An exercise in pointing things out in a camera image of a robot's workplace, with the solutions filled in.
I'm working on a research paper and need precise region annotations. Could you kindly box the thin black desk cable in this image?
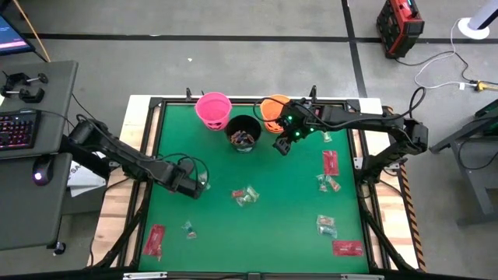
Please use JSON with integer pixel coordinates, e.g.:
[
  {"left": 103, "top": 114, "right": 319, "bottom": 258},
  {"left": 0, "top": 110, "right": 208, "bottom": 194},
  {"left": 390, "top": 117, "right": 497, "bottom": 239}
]
[{"left": 40, "top": 93, "right": 98, "bottom": 129}]

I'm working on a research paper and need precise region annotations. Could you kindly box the black halloween bucket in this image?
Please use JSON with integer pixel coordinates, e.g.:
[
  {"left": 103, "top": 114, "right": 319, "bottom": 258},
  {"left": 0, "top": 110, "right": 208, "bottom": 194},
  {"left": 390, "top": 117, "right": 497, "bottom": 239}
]
[{"left": 225, "top": 114, "right": 263, "bottom": 153}]

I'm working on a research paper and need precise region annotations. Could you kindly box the computer monitor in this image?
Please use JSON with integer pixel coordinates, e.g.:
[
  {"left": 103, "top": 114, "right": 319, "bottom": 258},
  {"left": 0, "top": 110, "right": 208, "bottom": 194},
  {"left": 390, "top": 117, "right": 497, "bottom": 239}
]
[{"left": 0, "top": 14, "right": 36, "bottom": 57}]

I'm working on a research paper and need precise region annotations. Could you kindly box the black yellow hazard strip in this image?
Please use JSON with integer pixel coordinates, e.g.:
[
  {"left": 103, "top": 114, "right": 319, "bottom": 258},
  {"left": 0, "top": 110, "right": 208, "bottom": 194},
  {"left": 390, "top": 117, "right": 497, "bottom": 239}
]
[{"left": 384, "top": 105, "right": 428, "bottom": 272}]

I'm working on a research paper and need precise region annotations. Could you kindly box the silver bracket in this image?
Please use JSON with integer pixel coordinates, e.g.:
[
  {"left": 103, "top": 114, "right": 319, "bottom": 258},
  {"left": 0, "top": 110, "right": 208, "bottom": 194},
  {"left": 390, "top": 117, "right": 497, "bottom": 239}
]
[
  {"left": 340, "top": 273, "right": 385, "bottom": 280},
  {"left": 122, "top": 271, "right": 168, "bottom": 280}
]

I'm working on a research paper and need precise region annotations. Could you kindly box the tower fan white base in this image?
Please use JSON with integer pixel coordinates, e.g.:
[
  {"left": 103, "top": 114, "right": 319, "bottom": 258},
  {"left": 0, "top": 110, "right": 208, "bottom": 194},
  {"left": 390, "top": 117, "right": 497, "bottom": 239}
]
[{"left": 457, "top": 0, "right": 498, "bottom": 40}]

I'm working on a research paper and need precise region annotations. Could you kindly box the black rig strut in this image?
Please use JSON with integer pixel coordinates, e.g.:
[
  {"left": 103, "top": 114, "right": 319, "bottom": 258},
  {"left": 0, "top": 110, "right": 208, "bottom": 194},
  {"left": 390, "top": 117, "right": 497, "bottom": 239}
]
[
  {"left": 357, "top": 200, "right": 416, "bottom": 272},
  {"left": 91, "top": 196, "right": 151, "bottom": 270}
]

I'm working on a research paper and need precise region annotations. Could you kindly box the black C-clamp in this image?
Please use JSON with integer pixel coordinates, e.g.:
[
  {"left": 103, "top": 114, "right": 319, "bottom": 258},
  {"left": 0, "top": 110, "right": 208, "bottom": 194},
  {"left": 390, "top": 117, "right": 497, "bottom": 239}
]
[
  {"left": 2, "top": 71, "right": 50, "bottom": 89},
  {"left": 0, "top": 86, "right": 46, "bottom": 104}
]

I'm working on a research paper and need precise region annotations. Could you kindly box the green table mat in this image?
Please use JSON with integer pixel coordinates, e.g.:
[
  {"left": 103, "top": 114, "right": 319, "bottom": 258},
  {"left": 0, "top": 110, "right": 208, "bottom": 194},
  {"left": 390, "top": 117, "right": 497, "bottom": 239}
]
[{"left": 139, "top": 101, "right": 370, "bottom": 273}]

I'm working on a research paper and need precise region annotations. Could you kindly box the grey side table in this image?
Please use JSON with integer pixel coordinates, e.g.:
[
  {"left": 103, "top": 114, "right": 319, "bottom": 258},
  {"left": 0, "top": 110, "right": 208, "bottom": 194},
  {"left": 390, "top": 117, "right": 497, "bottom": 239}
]
[{"left": 430, "top": 99, "right": 498, "bottom": 227}]

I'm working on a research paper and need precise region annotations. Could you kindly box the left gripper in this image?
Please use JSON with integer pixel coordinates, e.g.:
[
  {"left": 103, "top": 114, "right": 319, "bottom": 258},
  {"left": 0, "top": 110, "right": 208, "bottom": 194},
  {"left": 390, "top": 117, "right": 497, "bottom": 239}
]
[{"left": 165, "top": 156, "right": 207, "bottom": 200}]

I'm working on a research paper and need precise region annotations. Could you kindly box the orange halloween bucket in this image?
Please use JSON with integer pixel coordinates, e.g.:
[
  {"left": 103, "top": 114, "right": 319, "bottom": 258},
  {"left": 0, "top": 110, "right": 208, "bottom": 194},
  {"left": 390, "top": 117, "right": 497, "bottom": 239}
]
[{"left": 259, "top": 93, "right": 291, "bottom": 135}]

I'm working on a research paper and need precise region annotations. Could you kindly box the white paper sheet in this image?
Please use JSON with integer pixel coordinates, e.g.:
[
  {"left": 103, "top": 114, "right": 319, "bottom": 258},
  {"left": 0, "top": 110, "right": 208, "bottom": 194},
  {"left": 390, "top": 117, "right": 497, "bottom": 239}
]
[{"left": 66, "top": 151, "right": 109, "bottom": 198}]

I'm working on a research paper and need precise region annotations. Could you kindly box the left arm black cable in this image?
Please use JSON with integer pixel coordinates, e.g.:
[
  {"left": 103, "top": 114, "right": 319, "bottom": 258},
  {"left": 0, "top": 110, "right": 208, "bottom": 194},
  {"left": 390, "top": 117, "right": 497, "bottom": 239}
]
[{"left": 75, "top": 113, "right": 212, "bottom": 190}]

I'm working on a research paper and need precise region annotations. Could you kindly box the white floor cable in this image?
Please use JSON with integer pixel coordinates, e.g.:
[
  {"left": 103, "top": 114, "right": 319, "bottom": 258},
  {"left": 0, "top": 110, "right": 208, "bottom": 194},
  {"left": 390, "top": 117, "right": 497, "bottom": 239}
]
[{"left": 413, "top": 18, "right": 478, "bottom": 90}]

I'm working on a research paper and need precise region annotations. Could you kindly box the black floor cable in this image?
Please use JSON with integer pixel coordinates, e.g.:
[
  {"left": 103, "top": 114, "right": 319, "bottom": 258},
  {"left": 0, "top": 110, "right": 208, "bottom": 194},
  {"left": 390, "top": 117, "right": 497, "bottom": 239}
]
[{"left": 395, "top": 50, "right": 498, "bottom": 86}]

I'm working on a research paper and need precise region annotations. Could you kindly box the red black power station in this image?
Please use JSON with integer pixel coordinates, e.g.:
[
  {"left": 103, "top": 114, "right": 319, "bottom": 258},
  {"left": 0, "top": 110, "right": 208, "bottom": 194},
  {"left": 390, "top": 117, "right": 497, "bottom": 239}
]
[{"left": 375, "top": 0, "right": 426, "bottom": 60}]

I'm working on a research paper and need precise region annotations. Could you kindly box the yellow cable plug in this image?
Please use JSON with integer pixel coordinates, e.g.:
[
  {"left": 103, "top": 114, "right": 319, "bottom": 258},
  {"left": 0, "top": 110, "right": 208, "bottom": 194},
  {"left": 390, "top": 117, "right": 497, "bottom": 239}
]
[{"left": 468, "top": 79, "right": 498, "bottom": 93}]

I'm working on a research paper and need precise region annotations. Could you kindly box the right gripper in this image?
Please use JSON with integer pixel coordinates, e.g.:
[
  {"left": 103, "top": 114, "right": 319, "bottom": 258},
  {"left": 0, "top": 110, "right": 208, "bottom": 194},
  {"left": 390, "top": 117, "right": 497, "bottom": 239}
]
[{"left": 272, "top": 98, "right": 324, "bottom": 157}]

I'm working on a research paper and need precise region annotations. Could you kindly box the pink halloween bucket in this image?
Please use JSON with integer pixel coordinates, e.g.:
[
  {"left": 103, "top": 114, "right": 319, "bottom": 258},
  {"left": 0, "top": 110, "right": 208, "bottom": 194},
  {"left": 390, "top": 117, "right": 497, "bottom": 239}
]
[{"left": 194, "top": 91, "right": 233, "bottom": 131}]

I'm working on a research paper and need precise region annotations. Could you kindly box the black computer mouse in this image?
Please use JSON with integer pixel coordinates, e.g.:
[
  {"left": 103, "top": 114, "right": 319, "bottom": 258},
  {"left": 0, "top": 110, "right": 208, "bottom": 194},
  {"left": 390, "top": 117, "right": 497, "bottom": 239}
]
[{"left": 31, "top": 154, "right": 55, "bottom": 187}]

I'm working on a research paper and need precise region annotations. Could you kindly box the grey desk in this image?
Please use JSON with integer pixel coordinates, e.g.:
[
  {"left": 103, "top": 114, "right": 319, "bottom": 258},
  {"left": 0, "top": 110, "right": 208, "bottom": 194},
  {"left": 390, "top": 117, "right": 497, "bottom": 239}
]
[{"left": 0, "top": 60, "right": 79, "bottom": 252}]

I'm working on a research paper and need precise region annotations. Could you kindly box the backlit black keyboard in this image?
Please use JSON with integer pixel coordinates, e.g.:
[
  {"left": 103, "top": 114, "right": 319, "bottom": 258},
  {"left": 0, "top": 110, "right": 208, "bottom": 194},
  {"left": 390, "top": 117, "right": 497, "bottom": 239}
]
[{"left": 0, "top": 109, "right": 43, "bottom": 152}]

